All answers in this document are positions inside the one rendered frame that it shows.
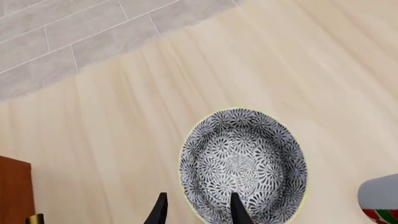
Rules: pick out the black and white patterned bowl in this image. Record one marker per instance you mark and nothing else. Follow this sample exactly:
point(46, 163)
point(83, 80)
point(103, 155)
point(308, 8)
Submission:
point(242, 163)

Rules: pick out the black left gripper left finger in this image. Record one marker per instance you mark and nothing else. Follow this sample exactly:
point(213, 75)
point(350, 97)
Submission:
point(159, 211)

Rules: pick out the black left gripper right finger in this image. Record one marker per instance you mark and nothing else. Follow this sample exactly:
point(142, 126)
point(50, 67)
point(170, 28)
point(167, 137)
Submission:
point(238, 211)

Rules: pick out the wooden cabinet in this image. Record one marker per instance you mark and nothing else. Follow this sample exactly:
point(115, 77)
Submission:
point(15, 191)

